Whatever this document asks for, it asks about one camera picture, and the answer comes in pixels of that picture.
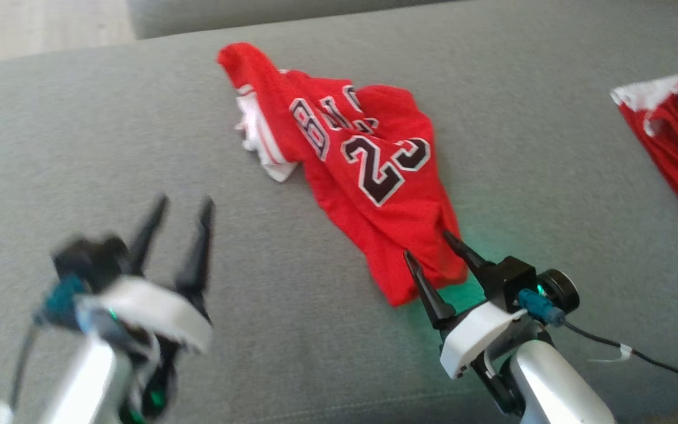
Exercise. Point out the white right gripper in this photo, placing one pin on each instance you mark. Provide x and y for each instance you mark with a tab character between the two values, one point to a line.
480	341

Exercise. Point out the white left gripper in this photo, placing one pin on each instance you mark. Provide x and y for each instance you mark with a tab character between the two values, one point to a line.
150	312

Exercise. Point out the red number 23 basketball jersey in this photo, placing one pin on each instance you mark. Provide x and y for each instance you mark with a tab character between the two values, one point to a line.
368	176

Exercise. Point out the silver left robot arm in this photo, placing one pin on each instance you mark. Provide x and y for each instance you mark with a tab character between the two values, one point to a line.
80	383

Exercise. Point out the grey fabric sofa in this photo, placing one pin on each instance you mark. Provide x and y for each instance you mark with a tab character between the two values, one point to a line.
139	135

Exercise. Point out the grey sofa back cushion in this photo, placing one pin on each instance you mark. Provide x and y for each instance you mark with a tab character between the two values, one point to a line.
227	15

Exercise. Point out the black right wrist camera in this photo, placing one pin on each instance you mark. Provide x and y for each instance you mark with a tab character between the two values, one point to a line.
509	280

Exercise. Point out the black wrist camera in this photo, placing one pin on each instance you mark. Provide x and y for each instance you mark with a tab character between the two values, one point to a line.
509	280
89	259

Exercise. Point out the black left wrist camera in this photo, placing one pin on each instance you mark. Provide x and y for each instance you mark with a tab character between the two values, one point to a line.
89	259

